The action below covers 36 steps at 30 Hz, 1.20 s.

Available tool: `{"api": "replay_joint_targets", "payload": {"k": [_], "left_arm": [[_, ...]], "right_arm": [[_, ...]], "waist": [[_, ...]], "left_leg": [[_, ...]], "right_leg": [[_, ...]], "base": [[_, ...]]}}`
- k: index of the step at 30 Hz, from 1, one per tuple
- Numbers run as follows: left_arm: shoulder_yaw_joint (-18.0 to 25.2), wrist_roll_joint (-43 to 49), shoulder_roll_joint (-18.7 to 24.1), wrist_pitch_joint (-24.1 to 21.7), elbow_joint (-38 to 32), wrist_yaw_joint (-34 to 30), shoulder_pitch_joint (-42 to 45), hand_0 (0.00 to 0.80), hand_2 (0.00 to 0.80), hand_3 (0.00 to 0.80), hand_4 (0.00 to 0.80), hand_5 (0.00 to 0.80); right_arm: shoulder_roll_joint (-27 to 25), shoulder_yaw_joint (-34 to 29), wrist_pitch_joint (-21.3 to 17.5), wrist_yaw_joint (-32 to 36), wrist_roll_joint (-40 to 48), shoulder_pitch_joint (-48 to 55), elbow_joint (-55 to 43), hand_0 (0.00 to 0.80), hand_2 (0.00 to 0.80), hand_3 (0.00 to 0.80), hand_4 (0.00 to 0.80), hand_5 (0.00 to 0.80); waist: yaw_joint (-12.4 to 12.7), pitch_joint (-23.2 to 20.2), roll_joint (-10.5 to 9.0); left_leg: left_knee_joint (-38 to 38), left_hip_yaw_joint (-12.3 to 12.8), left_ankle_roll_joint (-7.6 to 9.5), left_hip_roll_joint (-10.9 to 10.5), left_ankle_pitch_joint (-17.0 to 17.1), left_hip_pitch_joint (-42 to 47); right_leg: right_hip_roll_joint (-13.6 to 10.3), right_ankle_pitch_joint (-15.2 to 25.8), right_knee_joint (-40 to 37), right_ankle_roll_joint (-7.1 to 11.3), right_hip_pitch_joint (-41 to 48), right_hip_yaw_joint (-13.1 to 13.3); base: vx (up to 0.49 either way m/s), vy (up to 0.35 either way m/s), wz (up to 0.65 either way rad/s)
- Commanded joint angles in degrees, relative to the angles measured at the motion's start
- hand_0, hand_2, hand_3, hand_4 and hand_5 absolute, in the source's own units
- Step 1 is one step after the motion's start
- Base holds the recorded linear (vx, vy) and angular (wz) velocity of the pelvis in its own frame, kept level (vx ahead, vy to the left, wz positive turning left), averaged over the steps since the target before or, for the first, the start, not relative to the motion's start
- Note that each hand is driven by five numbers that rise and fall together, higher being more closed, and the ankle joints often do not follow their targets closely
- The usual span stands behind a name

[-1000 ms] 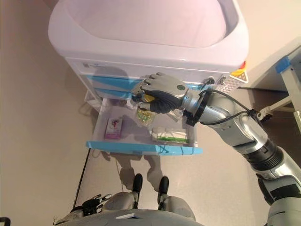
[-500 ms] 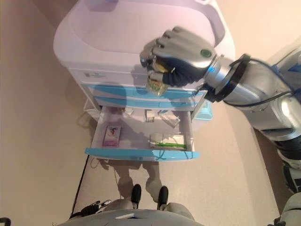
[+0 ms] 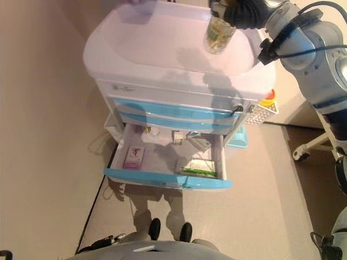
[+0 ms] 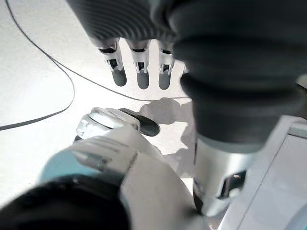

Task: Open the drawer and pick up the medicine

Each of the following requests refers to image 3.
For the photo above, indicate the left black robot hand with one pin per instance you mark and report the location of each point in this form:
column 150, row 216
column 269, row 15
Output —
column 116, row 238

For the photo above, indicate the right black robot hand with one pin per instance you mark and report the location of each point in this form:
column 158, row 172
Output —
column 244, row 13

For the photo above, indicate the medicine bottle with yellow lid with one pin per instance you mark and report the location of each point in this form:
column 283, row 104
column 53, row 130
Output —
column 218, row 38

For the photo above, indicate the blue fronted cart drawer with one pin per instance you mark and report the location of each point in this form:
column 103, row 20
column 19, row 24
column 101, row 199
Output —
column 162, row 180
column 176, row 109
column 184, row 122

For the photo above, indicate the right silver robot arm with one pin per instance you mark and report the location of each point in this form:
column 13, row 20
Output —
column 320, row 54

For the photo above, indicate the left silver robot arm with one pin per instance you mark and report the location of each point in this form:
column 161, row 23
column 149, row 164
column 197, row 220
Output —
column 93, row 246

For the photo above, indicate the pink white medicine box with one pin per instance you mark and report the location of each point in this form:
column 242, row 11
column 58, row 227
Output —
column 134, row 158

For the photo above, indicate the green white medicine box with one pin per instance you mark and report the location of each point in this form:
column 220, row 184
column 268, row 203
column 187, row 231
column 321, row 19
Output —
column 199, row 169

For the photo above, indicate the white blue medicine box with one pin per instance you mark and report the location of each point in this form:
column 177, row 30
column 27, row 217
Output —
column 199, row 142

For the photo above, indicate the grey robot torso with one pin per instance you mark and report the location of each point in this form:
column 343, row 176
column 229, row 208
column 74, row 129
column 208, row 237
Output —
column 146, row 252

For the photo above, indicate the left silver robot leg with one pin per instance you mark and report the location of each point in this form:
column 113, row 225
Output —
column 155, row 228

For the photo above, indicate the silver robot leg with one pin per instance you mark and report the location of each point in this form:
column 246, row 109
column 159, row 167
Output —
column 155, row 228
column 186, row 232

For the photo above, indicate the right silver robot leg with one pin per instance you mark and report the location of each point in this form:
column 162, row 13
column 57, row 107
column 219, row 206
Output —
column 186, row 232

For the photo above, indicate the white medical cart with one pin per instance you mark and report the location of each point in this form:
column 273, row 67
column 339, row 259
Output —
column 162, row 48

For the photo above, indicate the yellow sharps container red lid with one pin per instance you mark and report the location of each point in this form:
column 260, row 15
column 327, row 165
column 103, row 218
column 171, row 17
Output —
column 268, row 98

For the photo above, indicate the metal cart side latch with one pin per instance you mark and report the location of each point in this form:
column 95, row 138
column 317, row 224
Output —
column 252, row 108

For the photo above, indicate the black cart key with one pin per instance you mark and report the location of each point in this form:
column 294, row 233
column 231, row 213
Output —
column 237, row 109

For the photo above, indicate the white packet with tubing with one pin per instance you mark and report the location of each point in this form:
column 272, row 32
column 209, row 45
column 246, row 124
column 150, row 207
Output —
column 150, row 131

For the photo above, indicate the white cart side rack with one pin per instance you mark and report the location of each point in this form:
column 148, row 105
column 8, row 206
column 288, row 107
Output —
column 111, row 126

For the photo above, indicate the small white carton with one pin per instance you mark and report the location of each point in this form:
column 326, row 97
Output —
column 177, row 138

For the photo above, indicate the waste bin with blue lid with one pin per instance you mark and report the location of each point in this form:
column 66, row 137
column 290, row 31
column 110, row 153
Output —
column 238, row 138

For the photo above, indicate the cart brand label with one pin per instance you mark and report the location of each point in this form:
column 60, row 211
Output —
column 123, row 88

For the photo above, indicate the bed caster wheel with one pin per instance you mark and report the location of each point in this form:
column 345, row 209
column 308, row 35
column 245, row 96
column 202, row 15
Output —
column 301, row 156

